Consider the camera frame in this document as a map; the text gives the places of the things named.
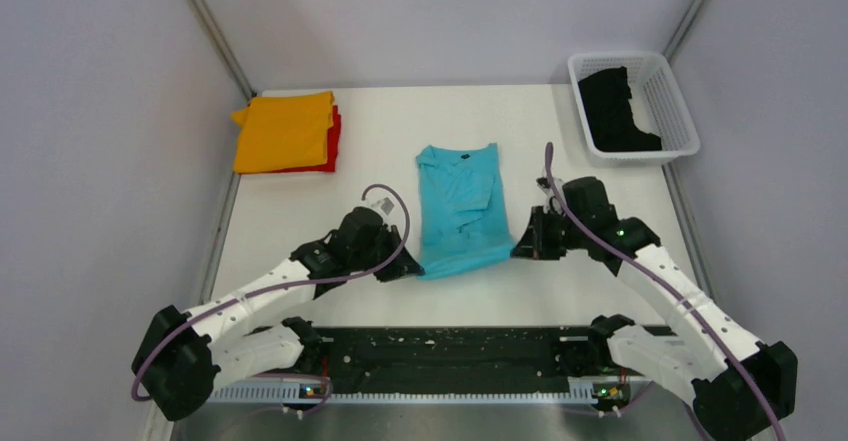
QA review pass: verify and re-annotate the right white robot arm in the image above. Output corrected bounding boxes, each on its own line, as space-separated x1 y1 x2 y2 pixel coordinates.
512 176 798 440

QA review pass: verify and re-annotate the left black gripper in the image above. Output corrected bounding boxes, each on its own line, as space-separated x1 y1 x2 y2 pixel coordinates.
350 223 423 281

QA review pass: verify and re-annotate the cyan t shirt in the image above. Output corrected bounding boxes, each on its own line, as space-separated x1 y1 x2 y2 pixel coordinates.
416 143 515 280

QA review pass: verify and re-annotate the white plastic basket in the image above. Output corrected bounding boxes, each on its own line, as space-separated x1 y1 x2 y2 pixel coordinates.
567 51 701 167

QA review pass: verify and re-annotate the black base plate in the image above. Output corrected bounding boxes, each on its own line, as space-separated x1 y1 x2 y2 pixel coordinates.
264 325 654 396

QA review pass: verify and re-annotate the black t shirt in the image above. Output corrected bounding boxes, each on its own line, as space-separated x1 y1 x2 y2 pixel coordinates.
578 66 662 153

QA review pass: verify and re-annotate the white slotted cable duct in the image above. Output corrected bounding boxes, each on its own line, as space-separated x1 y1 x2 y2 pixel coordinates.
208 378 597 405

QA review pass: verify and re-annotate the aluminium frame rail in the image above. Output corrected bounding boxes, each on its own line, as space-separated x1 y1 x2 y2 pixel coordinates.
142 370 706 440

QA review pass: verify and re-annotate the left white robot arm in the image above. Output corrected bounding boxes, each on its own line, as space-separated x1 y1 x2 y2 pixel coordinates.
131 192 423 422

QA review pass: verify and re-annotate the left aluminium corner post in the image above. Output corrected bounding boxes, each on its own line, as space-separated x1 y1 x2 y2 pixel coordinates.
187 0 256 100

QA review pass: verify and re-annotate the folded red t shirt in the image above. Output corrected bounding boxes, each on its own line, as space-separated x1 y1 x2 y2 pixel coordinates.
276 105 342 173

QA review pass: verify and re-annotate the folded orange t shirt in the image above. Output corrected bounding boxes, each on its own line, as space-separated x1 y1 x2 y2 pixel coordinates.
231 91 336 174

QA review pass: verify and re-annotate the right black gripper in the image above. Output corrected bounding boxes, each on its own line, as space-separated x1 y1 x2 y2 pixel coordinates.
512 205 590 260

